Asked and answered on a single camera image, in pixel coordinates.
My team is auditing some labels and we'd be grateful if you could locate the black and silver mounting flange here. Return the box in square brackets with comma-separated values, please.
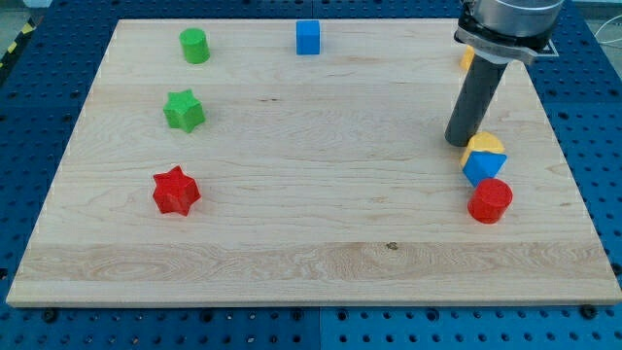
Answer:
[454, 3, 556, 64]

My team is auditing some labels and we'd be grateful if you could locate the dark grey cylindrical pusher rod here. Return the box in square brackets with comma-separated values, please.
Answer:
[444, 55, 507, 147]

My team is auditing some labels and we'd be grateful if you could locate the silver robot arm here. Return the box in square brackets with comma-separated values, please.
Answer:
[445, 0, 564, 147]

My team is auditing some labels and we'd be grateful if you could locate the green star block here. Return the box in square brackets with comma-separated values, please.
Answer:
[163, 89, 206, 133]

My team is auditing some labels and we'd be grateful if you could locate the red star block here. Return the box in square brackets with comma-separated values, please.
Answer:
[153, 165, 201, 216]

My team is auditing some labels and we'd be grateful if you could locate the yellow block behind rod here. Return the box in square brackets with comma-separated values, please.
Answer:
[460, 46, 475, 71]

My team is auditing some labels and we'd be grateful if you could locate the yellow half-round block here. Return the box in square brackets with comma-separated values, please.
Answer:
[460, 131, 505, 167]

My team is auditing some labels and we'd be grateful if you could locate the blue triangle block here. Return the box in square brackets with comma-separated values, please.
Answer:
[463, 151, 507, 188]

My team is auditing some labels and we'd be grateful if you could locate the red cylinder block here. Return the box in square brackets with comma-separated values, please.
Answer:
[467, 178, 513, 225]

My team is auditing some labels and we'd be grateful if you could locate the blue cube block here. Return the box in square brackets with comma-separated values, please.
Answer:
[295, 19, 321, 55]

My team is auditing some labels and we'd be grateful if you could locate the light wooden board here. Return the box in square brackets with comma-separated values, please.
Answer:
[7, 19, 621, 307]

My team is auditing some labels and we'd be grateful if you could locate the green cylinder block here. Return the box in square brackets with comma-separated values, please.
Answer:
[179, 27, 210, 64]

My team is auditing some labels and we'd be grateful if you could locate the white cable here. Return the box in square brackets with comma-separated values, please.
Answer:
[593, 14, 622, 48]

